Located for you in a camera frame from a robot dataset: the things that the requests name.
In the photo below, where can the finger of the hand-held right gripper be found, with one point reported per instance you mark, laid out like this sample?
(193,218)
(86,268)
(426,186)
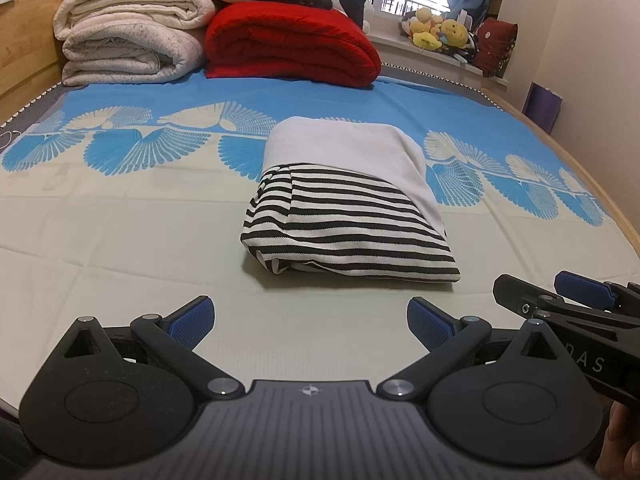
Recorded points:
(582,285)
(515,294)

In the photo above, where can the person's right hand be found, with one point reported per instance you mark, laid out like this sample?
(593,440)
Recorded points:
(622,440)

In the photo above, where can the red folded blanket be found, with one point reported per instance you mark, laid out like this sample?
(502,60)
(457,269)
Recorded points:
(290,42)

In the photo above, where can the striped hooded sweater white vest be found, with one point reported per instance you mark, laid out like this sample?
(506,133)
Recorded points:
(340,230)

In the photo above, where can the wooden headboard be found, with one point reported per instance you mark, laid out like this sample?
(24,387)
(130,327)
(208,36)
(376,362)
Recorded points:
(30,50)

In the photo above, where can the blue printed bed sheet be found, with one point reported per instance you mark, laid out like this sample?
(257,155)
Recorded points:
(125,260)

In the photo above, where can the round-faced yellow plush toy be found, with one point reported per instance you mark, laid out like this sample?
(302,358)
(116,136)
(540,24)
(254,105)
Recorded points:
(455,31)

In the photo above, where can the dark red cushion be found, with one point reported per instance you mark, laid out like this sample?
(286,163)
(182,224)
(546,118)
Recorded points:
(495,47)

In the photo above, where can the cream folded blanket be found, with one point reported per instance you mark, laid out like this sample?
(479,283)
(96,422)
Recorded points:
(130,7)

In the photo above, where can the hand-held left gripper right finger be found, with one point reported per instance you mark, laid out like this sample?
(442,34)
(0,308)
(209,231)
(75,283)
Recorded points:
(430,325)

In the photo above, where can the white speckled folded quilt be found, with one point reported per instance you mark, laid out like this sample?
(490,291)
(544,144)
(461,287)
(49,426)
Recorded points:
(125,57)

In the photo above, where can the white window sill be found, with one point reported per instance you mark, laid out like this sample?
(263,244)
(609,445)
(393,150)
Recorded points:
(415,62)

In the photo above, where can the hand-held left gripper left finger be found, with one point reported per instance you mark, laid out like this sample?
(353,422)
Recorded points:
(189,321)

